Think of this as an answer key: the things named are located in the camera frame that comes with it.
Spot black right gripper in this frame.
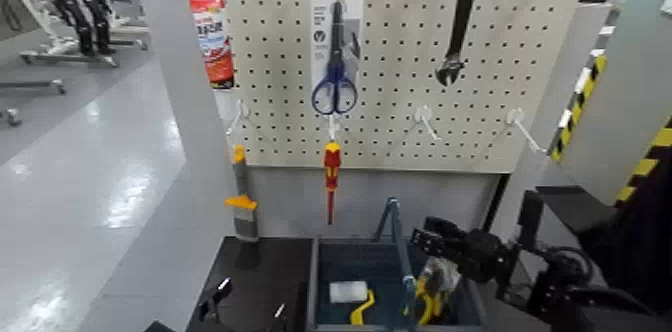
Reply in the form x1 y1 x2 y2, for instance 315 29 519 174
410 215 518 285

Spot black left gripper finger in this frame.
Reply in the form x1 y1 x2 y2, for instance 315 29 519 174
272 302 288 332
199 277 233 322

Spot yellow pliers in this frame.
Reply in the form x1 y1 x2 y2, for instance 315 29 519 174
414 257 463 326

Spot grey panel under pegboard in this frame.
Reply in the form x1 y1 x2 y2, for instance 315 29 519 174
246 165 503 245

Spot red yellow screwdriver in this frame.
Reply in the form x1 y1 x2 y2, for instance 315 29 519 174
322 141 344 226

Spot grey partition panel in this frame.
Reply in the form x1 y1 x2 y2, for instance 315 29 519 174
78 0 248 332

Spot white perforated pegboard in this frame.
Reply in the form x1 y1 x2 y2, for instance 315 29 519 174
209 0 592 175

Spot yellow black hazard tape strip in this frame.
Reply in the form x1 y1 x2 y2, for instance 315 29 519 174
548 54 609 163
614 118 672 205

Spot blue scissors on card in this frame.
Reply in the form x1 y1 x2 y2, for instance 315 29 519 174
309 0 365 116

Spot black adjustable wrench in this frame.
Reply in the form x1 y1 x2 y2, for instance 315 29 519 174
434 0 478 87

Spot red white sealant tube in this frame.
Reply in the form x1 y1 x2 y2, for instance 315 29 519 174
182 0 236 91

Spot grey caster wheel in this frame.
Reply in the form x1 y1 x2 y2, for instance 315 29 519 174
0 108 23 128

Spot black robot on stand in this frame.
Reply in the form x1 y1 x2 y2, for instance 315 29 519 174
36 0 119 57

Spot white robot on stand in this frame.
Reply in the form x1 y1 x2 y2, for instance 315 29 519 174
0 0 69 57

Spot white paint roller yellow handle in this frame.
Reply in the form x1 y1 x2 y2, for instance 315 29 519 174
328 280 377 326

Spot grey-blue crate with handle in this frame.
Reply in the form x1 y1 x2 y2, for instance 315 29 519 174
306 197 492 332

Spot grey scraper with yellow handle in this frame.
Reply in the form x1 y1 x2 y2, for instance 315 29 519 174
224 144 260 243

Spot grey floor rail with caster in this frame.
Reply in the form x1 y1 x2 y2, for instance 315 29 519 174
0 79 68 96

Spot grey wheeled base frame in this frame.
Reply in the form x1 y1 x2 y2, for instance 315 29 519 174
19 37 149 69

